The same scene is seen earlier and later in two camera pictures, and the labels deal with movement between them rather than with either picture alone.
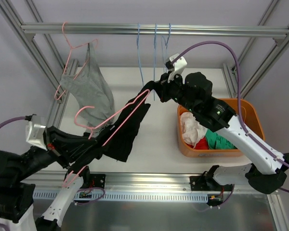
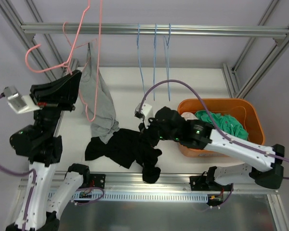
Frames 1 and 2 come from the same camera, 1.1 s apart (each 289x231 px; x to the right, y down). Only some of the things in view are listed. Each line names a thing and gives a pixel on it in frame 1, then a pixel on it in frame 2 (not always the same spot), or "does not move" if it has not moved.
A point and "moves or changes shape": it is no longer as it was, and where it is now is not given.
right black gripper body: (164, 87) -> (151, 126)
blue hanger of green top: (155, 47) does not move
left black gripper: (53, 142) -> (54, 106)
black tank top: (116, 143) -> (125, 147)
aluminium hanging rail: (151, 30) does not move
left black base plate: (97, 180) does not move
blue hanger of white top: (138, 53) does not move
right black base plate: (204, 183) does not move
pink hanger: (64, 184) moves or changes shape
